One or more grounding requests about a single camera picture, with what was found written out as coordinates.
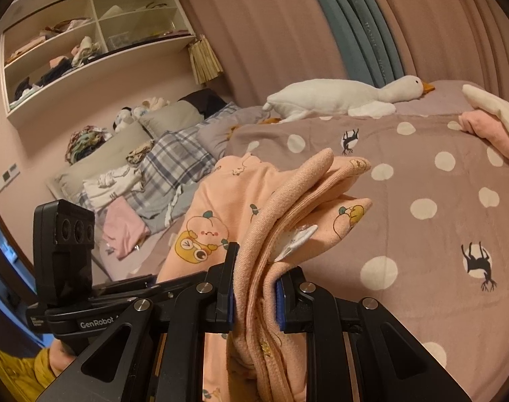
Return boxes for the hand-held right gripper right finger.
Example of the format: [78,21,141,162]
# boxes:
[275,266,469,402]

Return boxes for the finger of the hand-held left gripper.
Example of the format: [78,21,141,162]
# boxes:
[112,271,209,301]

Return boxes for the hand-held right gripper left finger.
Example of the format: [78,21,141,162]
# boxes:
[37,243,240,402]

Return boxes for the peach cartoon print garment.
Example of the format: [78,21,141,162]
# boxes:
[156,147,373,402]

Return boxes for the person's yellow sleeved left forearm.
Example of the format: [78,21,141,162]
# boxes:
[0,343,57,402]

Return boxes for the black and white clothes pile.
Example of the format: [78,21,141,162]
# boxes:
[8,75,44,105]

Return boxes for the dark clothes pile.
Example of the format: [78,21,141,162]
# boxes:
[36,56,73,87]

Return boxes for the pink folded clothes stack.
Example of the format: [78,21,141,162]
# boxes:
[7,37,46,63]

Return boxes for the beige clothes pile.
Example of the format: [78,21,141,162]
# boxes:
[40,17,93,38]

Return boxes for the person's left hand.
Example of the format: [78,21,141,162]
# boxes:
[49,337,77,377]

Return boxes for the light pink cloth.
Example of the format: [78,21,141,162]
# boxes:
[100,197,151,260]

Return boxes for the white printed cloth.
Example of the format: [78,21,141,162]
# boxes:
[82,164,143,211]

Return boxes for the large grey-green pillow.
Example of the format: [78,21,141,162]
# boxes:
[47,123,155,207]

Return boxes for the floral cloth pile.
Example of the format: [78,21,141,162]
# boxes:
[65,126,113,165]

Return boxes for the brown patterned cloth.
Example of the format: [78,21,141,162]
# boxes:
[126,140,155,167]

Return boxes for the grey plaid blanket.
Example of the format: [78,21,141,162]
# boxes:
[78,103,247,229]

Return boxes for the white and black plush toy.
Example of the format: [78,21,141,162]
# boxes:
[112,107,134,133]

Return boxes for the small grey-green pillow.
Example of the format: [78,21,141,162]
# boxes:
[138,99,206,140]

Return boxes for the grey quilt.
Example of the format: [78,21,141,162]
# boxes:
[196,106,273,160]

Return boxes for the cream plush toy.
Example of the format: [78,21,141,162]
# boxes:
[133,97,171,115]

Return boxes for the mauve polka dot blanket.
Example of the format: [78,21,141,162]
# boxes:
[225,79,509,402]

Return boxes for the dark brown pillow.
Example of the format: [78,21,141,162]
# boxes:
[182,89,235,119]

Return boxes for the white goose plush toy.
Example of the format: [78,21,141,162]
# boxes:
[259,75,436,125]

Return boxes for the clear plastic container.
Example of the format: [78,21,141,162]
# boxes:
[107,31,134,52]

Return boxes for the beige hanging tassel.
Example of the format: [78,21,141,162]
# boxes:
[188,37,224,85]

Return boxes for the pink folded cloth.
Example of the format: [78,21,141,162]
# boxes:
[458,110,509,161]

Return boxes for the white folded cloth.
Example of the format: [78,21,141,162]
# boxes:
[462,84,509,157]

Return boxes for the white wall switch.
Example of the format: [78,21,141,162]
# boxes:
[0,162,21,192]

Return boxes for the white wall shelf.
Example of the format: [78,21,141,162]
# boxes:
[2,0,197,126]

